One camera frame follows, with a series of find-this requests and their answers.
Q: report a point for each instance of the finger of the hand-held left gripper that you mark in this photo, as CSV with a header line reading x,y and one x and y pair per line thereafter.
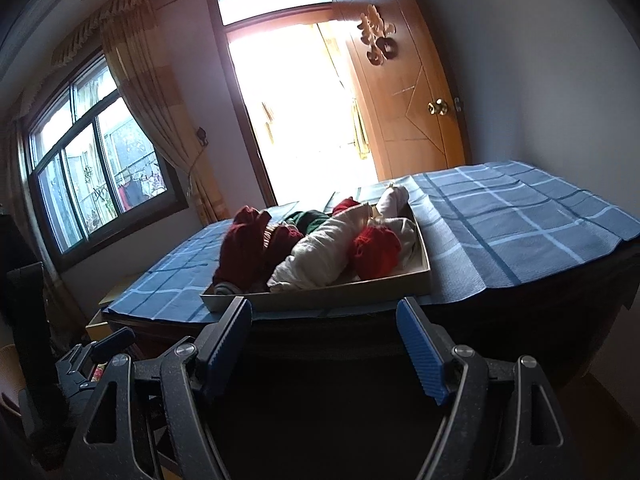
x,y
75,370
112,342

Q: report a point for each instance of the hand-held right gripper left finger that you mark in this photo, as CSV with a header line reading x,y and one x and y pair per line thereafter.
x,y
227,340

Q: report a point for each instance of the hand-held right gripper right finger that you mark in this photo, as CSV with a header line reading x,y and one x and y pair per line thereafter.
x,y
422,350

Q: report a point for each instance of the dark red underwear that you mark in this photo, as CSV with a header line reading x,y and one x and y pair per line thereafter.
x,y
240,250

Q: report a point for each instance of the shallow beige tray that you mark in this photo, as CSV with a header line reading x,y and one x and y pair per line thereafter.
x,y
325,297

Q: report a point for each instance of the orange-red underwear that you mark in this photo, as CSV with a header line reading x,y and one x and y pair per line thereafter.
x,y
375,252

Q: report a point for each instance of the white underwear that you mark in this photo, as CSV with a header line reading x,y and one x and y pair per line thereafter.
x,y
320,255

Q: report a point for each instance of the black green-striped underwear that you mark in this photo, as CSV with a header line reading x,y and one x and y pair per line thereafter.
x,y
310,220

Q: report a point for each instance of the blue plaid tablecloth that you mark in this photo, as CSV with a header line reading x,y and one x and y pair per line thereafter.
x,y
500,220

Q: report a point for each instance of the dark-framed window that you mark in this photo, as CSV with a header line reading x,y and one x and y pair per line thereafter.
x,y
100,160

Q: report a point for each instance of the curtain tieback hook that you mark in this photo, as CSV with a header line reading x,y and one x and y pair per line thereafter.
x,y
202,136

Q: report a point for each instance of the wooden door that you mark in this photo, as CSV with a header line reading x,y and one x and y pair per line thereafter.
x,y
410,125

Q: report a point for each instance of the yellow doorway curtain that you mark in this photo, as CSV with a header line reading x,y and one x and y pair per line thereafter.
x,y
360,130

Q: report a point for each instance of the brass door knob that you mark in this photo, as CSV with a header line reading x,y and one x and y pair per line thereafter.
x,y
437,107

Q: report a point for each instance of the pleated golden curtain valance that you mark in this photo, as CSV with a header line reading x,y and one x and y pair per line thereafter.
x,y
100,25

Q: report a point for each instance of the golden door ornament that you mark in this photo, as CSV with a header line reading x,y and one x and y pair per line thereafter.
x,y
377,35

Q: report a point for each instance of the brown door frame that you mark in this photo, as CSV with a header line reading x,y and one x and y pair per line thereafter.
x,y
229,60

